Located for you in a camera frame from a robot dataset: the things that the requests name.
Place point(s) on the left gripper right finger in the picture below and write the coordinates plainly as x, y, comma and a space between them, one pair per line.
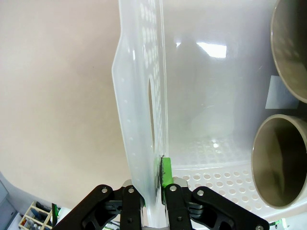
182, 210

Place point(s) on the beige plastic cup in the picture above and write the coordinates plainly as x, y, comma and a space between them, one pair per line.
275, 167
292, 60

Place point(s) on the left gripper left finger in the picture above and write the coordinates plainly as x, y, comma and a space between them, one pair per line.
100, 208

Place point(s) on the white perforated plastic basket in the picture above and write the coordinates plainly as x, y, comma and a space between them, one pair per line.
204, 72

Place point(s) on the grey cabinet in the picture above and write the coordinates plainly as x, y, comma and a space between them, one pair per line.
6, 206

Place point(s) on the light wood shelf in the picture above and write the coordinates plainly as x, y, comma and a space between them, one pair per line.
36, 216

